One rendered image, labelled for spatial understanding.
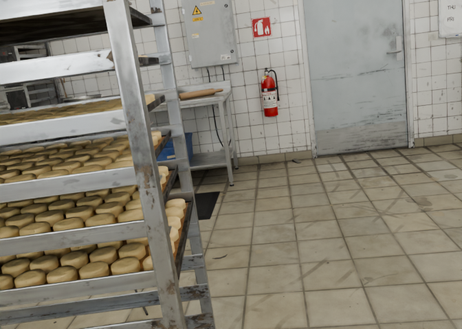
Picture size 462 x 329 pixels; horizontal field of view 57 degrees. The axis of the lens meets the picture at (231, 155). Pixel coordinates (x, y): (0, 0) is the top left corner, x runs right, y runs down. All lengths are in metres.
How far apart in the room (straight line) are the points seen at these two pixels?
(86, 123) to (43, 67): 0.10
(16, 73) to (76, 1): 0.14
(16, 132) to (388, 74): 4.42
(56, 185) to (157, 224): 0.17
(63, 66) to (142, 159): 0.18
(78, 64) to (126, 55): 0.08
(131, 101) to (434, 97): 4.53
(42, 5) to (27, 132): 0.19
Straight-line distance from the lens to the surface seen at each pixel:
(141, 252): 0.84
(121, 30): 0.63
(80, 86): 5.15
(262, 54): 4.68
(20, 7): 0.71
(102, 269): 0.80
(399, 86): 4.92
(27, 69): 0.71
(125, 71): 0.63
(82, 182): 0.71
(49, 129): 0.70
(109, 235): 0.73
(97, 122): 0.68
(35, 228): 0.81
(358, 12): 4.81
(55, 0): 0.69
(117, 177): 0.69
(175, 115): 1.08
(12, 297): 0.83
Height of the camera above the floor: 1.21
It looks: 13 degrees down
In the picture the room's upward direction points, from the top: 8 degrees counter-clockwise
